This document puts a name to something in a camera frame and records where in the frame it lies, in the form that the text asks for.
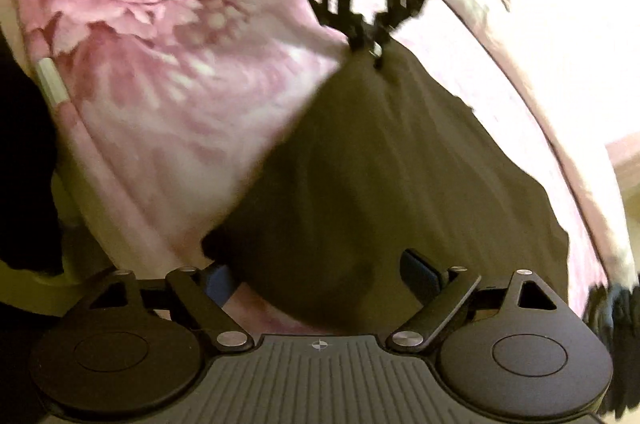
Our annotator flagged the brown garment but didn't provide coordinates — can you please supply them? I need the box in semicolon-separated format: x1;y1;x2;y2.
200;39;571;335

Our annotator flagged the white tube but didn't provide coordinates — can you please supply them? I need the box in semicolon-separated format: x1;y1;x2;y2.
36;58;69;107

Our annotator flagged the pink floral bed sheet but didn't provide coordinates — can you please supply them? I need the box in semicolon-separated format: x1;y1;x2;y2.
0;0;628;335

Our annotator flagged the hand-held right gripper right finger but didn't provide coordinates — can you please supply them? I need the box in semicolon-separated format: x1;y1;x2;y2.
389;249;558;351

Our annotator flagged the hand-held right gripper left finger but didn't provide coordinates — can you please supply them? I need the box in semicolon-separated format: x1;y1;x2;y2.
90;261;253;351

